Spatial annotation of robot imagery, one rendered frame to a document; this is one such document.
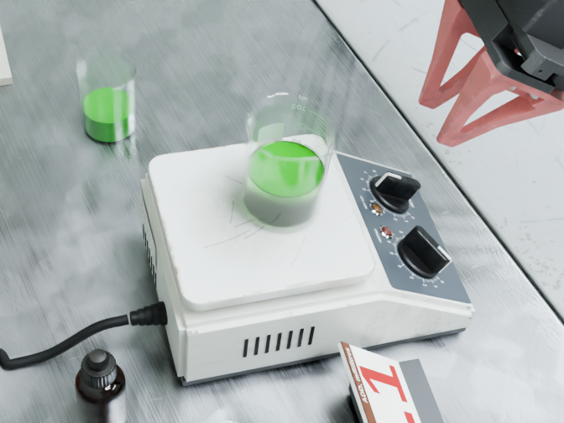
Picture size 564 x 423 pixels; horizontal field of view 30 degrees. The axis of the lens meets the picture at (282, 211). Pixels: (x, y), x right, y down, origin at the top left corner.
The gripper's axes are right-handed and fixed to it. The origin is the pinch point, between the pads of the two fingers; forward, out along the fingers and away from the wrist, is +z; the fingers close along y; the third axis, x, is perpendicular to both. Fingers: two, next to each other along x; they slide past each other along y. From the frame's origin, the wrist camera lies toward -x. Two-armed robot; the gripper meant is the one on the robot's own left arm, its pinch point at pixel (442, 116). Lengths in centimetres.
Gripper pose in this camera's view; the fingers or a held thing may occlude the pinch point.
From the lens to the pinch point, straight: 69.0
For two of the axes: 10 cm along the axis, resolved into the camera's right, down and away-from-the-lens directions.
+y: 2.5, 7.6, -6.0
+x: 7.9, 2.0, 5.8
